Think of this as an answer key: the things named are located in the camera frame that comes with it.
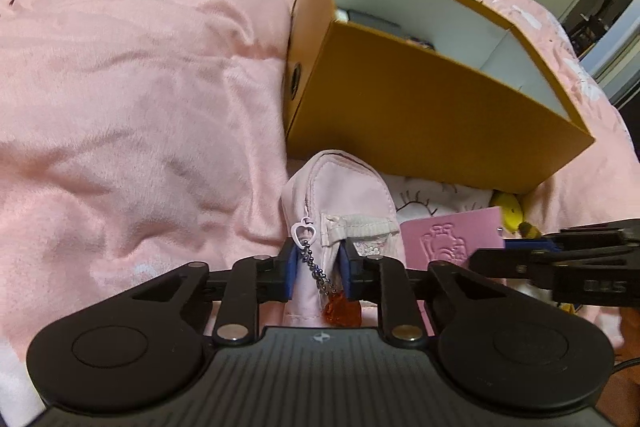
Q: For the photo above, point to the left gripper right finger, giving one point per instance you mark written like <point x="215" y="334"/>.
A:
<point x="384" y="281"/>

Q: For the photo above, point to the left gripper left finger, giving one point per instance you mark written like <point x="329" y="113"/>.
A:
<point x="242" y="289"/>

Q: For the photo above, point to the pink embossed card holder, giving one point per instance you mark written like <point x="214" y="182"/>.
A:
<point x="452" y="238"/>

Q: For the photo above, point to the pink zip pouch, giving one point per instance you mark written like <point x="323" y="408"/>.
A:
<point x="342" y="197"/>

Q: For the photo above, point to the white plush toy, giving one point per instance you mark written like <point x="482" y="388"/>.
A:
<point x="418" y="199"/>

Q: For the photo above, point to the dark grey textured box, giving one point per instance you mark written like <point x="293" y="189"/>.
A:
<point x="376" y="23"/>

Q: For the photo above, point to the yellow plush toy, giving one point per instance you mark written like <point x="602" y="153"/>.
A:
<point x="513" y="219"/>

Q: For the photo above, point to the orange cardboard storage box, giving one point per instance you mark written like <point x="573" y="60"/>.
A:
<point x="464" y="98"/>

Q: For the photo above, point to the pink cloud-print duvet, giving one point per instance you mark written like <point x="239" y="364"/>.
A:
<point x="138" y="135"/>

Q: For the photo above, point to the orange gem keychain charm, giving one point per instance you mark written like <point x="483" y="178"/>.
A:
<point x="339" y="311"/>

